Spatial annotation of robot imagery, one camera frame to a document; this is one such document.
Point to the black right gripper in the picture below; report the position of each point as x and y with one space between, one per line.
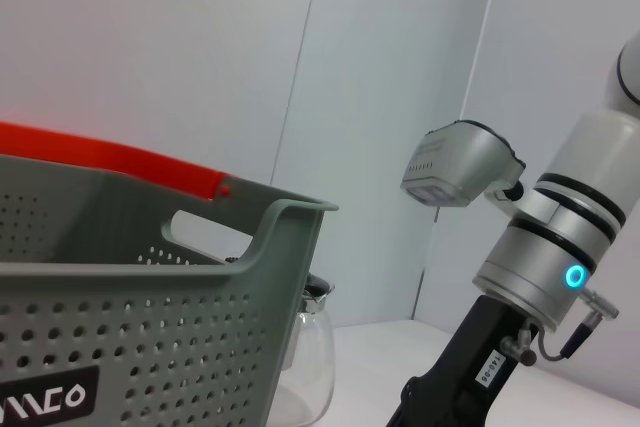
465 372

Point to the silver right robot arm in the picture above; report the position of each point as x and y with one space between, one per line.
575 227

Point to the grey-green perforated storage bin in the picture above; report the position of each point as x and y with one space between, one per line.
150 337

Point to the clear glass teapot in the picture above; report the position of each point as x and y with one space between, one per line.
312 357

